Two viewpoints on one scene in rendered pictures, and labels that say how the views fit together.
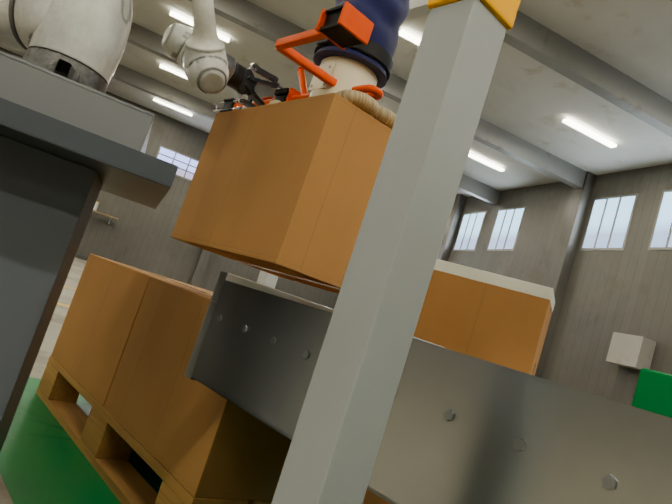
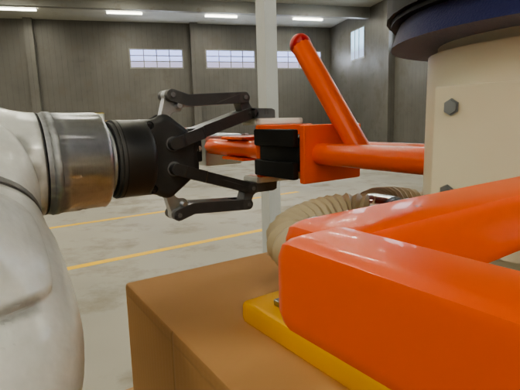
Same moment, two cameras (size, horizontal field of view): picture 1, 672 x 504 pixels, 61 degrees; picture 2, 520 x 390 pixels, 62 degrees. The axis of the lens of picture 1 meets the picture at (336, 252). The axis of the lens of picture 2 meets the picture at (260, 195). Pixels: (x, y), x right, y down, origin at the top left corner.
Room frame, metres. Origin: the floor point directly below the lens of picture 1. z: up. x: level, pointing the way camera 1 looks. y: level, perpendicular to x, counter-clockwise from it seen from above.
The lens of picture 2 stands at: (1.27, 0.30, 1.23)
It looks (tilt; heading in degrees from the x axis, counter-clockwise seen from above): 9 degrees down; 4
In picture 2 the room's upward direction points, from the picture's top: 2 degrees counter-clockwise
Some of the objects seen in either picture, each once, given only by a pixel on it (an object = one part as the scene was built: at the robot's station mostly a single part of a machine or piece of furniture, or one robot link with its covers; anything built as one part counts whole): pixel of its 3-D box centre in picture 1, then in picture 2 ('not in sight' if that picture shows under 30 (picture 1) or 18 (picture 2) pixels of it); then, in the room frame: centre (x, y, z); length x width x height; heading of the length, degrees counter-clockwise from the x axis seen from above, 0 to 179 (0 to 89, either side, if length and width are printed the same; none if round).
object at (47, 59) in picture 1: (63, 79); not in sight; (1.09, 0.60, 0.87); 0.22 x 0.18 x 0.06; 26
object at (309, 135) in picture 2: (290, 103); (306, 150); (1.76, 0.28, 1.20); 0.10 x 0.08 x 0.06; 130
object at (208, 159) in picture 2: not in sight; (212, 148); (1.93, 0.42, 1.19); 0.07 x 0.07 x 0.04; 40
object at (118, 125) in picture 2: (241, 79); (152, 157); (1.70, 0.44, 1.20); 0.09 x 0.07 x 0.08; 129
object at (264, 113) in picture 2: not in sight; (254, 105); (1.78, 0.34, 1.25); 0.05 x 0.01 x 0.03; 129
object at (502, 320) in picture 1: (480, 318); not in sight; (2.81, -0.77, 0.82); 0.60 x 0.40 x 0.40; 65
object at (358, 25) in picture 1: (344, 26); not in sight; (1.17, 0.13, 1.19); 0.09 x 0.08 x 0.05; 130
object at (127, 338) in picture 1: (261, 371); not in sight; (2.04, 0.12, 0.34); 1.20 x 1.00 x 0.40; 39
